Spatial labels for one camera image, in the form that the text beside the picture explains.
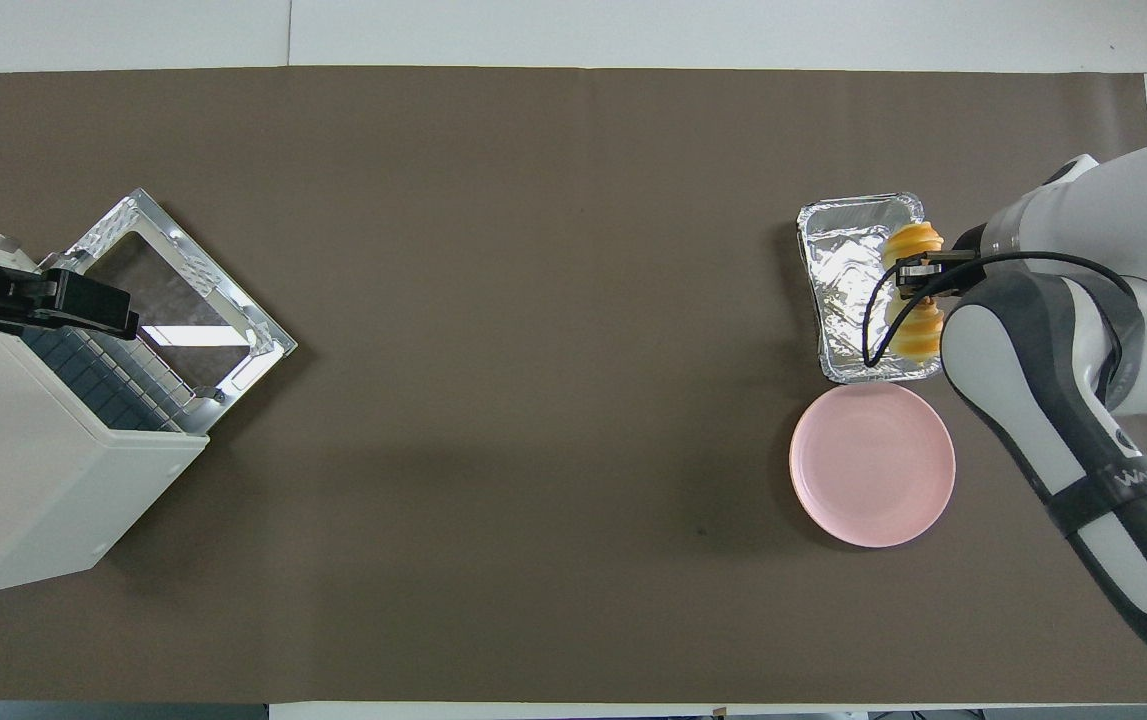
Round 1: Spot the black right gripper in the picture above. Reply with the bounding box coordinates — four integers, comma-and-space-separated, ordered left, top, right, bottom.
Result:
895, 224, 990, 301

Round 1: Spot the brown table mat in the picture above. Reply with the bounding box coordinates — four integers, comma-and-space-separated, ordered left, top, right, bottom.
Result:
0, 66, 1147, 704

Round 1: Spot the cream toaster oven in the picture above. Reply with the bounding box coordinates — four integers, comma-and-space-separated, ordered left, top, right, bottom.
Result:
0, 232, 211, 598

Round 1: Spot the oven wire rack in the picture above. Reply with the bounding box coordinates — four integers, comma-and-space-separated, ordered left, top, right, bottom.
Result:
18, 320, 209, 433

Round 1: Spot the pink round plate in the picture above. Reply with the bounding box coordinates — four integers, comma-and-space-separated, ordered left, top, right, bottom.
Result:
789, 381, 957, 549

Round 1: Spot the aluminium foil tray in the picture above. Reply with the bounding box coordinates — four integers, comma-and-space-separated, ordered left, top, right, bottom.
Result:
796, 192, 944, 385

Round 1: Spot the glass oven door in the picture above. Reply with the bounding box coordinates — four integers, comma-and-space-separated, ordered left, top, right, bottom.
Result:
61, 188, 298, 433

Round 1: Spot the yellow sliced bread loaf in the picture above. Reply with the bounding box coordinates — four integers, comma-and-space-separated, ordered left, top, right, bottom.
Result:
881, 222, 946, 363

